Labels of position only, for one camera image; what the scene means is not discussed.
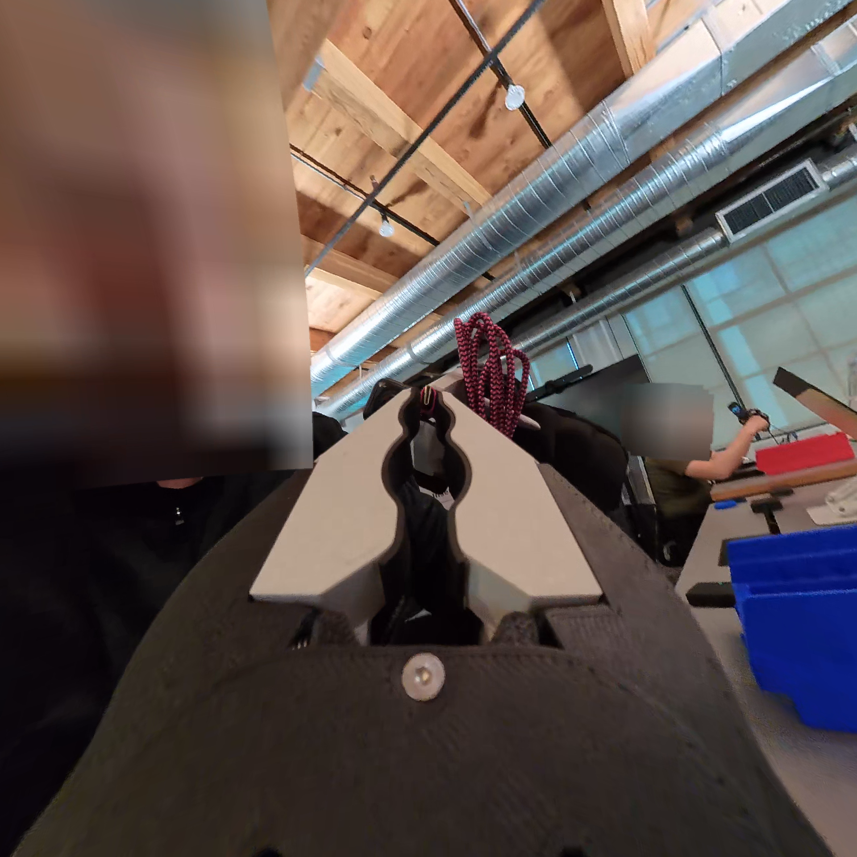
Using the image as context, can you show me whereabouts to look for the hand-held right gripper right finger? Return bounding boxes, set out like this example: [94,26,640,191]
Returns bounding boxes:
[438,390,603,622]

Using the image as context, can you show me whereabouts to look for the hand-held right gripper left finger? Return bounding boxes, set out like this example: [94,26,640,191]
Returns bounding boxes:
[250,387,416,616]

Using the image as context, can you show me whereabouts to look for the pink braided usb cable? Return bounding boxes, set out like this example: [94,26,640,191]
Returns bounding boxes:
[418,311,532,439]

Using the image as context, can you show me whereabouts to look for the blue plastic bin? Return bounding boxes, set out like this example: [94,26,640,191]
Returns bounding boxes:
[726,524,857,734]

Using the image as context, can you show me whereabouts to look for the person's left hand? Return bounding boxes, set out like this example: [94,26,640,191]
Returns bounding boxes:
[512,402,633,537]

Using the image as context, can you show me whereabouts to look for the black webcam bar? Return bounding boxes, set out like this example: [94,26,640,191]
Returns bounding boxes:
[529,365,594,397]

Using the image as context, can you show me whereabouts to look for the black television screen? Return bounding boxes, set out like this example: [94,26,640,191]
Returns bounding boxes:
[536,355,647,436]

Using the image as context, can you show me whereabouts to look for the red plastic bin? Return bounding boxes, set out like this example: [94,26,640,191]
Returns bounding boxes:
[755,432,857,476]

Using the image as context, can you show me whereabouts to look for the cardboard flap with black tip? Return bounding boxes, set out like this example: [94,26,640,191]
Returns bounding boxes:
[773,367,857,431]

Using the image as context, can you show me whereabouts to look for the white tablet stand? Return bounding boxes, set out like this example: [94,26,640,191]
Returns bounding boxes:
[807,482,857,526]

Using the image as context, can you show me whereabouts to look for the white air vent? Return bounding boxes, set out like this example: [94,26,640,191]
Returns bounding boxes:
[715,159,831,243]

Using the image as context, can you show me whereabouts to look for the silver air duct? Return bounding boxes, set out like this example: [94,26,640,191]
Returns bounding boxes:
[310,0,857,396]
[315,157,857,419]

